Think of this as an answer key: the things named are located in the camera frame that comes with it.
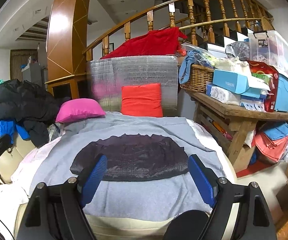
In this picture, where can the white blue dotted pack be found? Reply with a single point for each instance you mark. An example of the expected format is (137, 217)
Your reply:
(252, 104)

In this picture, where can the red gift box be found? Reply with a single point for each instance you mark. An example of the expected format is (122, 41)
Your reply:
(271, 85)

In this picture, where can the stack of coral cloths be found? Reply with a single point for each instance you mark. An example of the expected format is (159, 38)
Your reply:
(269, 145)

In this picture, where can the folded blue cloths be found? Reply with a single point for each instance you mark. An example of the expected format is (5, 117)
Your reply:
(275, 131)

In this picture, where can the red velvet cloth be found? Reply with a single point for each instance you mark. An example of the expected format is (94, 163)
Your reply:
(149, 45)

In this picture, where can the dark patterned plastic bag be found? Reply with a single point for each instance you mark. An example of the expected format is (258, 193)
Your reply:
(237, 50)

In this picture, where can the silver foil insulation panel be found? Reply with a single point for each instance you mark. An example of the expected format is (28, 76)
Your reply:
(139, 70)

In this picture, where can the white tissue pack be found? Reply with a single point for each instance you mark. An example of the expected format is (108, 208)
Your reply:
(221, 95)

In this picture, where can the grey blanket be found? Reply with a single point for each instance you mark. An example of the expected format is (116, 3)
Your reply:
(134, 197)

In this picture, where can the black puffer jacket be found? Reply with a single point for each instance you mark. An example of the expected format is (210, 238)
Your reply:
(21, 100)

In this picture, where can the light blue shoe box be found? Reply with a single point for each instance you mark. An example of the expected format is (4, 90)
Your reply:
(230, 81)

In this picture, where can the wicker basket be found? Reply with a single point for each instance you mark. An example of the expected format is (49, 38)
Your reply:
(196, 78)

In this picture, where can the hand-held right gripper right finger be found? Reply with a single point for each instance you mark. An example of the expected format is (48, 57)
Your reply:
(202, 180)

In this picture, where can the blue cloth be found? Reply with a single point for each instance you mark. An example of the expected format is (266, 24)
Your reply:
(185, 66)

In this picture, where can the red pillow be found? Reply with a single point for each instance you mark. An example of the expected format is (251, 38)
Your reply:
(141, 100)

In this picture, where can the magenta pillow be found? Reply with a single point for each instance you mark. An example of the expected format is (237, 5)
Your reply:
(79, 110)

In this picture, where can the blue plastic bin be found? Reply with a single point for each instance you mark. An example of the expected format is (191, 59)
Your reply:
(284, 95)

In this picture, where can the curved wooden column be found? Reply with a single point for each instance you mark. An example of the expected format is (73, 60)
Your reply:
(64, 30)

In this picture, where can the wooden stair railing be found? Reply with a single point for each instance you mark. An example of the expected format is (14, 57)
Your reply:
(150, 21)

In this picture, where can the dark purple quilted jacket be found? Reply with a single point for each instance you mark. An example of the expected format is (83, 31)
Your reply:
(134, 157)

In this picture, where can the clear plastic storage box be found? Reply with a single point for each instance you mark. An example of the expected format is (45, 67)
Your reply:
(271, 50)

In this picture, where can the grey cabinet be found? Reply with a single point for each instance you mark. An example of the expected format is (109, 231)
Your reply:
(32, 72)

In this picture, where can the blue jacket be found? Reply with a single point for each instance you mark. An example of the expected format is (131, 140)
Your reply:
(4, 130)

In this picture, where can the cream fabric bundle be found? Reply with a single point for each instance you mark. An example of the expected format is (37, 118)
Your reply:
(231, 66)

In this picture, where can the red floor mat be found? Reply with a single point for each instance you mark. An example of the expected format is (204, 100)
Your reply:
(249, 172)

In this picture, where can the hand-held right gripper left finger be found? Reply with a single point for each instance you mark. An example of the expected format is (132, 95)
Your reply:
(92, 180)

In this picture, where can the wooden table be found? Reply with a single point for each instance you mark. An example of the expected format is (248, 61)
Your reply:
(234, 111)

